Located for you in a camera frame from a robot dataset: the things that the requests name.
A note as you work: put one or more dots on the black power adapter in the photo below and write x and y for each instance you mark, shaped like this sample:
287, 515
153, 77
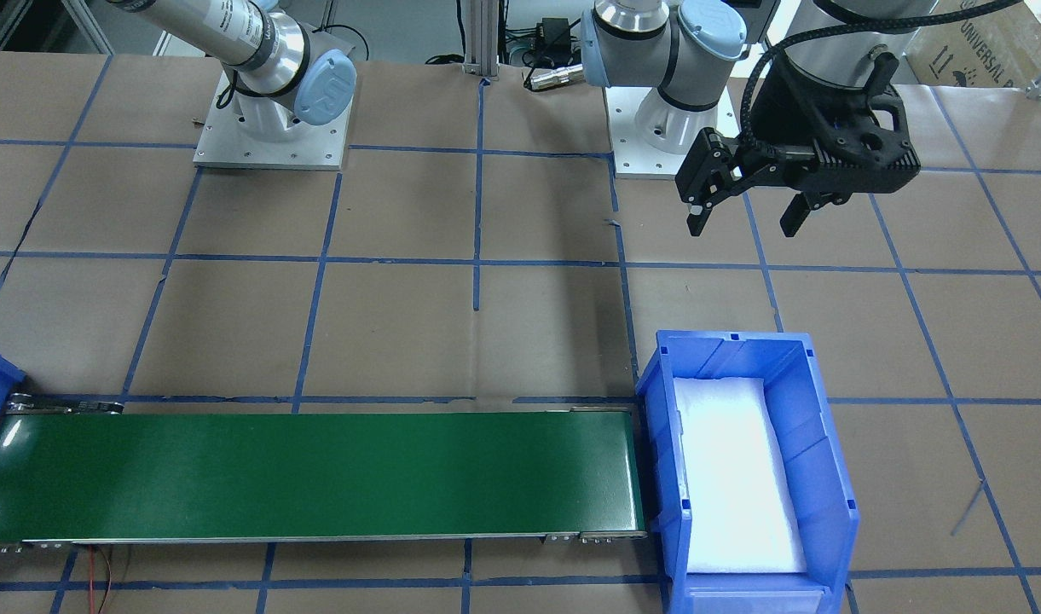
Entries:
553, 40

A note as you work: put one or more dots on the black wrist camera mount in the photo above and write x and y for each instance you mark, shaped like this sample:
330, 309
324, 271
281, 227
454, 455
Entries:
860, 136

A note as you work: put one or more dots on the aluminium frame post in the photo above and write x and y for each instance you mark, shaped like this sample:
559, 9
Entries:
481, 27

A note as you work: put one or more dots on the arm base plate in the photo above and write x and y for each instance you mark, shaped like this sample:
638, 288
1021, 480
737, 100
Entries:
259, 134
651, 138

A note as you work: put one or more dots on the green conveyor belt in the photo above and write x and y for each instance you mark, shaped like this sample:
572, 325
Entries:
188, 478

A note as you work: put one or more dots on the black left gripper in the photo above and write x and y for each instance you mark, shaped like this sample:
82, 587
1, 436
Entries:
791, 117

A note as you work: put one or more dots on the white foam pad bin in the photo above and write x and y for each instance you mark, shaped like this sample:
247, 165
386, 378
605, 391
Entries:
743, 519

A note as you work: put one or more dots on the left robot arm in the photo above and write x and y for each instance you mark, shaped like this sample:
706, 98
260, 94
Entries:
687, 51

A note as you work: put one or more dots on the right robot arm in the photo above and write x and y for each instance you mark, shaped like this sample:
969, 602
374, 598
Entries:
266, 53

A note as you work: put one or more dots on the cardboard box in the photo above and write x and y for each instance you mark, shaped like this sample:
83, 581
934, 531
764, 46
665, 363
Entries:
1002, 49

